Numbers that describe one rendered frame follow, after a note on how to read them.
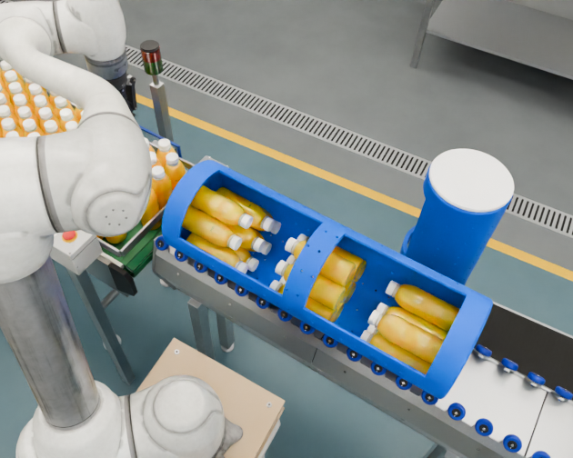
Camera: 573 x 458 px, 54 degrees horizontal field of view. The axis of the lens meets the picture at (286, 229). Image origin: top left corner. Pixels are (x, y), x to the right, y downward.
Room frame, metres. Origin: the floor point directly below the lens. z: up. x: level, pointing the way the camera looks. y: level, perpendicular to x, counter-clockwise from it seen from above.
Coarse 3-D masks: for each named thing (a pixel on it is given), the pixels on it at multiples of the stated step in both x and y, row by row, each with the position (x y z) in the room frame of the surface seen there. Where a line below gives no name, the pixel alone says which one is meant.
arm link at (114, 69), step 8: (120, 56) 1.02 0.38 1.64; (88, 64) 1.01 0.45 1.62; (96, 64) 0.99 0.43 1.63; (104, 64) 0.99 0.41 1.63; (112, 64) 1.00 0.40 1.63; (120, 64) 1.02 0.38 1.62; (96, 72) 1.00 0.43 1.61; (104, 72) 1.00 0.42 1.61; (112, 72) 1.00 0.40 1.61; (120, 72) 1.02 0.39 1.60
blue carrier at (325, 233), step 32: (192, 192) 1.00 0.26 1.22; (256, 192) 1.11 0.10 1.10; (288, 224) 1.04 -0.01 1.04; (320, 224) 0.91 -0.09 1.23; (192, 256) 0.89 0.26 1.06; (256, 256) 0.98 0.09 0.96; (288, 256) 0.97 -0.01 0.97; (320, 256) 0.81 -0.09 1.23; (384, 256) 0.90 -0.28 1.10; (256, 288) 0.78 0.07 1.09; (288, 288) 0.75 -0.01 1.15; (384, 288) 0.86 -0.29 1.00; (448, 288) 0.81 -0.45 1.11; (320, 320) 0.69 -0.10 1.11; (352, 320) 0.78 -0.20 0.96; (480, 320) 0.65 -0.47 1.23; (384, 352) 0.61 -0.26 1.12; (448, 352) 0.58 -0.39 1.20; (416, 384) 0.55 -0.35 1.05; (448, 384) 0.53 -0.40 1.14
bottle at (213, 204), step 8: (200, 192) 1.04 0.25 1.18; (208, 192) 1.04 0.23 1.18; (192, 200) 1.02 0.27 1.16; (200, 200) 1.01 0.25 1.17; (208, 200) 1.01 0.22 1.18; (216, 200) 1.01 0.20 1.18; (224, 200) 1.01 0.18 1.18; (232, 200) 1.02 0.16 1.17; (200, 208) 1.00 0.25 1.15; (208, 208) 0.99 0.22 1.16; (216, 208) 0.99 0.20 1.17; (224, 208) 0.98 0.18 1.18; (232, 208) 0.98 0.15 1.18; (240, 208) 0.99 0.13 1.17; (216, 216) 0.97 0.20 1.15; (224, 216) 0.97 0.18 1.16; (232, 216) 0.96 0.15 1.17; (240, 216) 0.97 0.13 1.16; (232, 224) 0.96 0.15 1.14
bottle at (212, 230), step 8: (192, 208) 1.01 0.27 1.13; (192, 216) 0.98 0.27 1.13; (200, 216) 0.98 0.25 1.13; (208, 216) 0.99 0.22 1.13; (184, 224) 0.97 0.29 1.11; (192, 224) 0.96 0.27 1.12; (200, 224) 0.96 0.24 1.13; (208, 224) 0.96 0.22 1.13; (216, 224) 0.96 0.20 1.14; (224, 224) 0.96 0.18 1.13; (192, 232) 0.96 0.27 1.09; (200, 232) 0.94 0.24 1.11; (208, 232) 0.94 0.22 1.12; (216, 232) 0.93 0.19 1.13; (224, 232) 0.94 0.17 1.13; (232, 232) 0.95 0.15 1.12; (208, 240) 0.93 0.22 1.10; (216, 240) 0.92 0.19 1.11; (224, 240) 0.92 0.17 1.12
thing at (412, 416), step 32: (192, 288) 0.91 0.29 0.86; (256, 320) 0.80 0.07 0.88; (288, 352) 0.75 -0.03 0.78; (320, 352) 0.70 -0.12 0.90; (352, 384) 0.63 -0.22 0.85; (480, 384) 0.62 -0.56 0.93; (512, 384) 0.62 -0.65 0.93; (416, 416) 0.54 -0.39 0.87; (480, 416) 0.53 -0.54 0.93; (512, 416) 0.54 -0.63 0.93; (544, 416) 0.54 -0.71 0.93; (448, 448) 0.51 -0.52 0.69; (480, 448) 0.46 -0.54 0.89; (544, 448) 0.46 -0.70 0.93
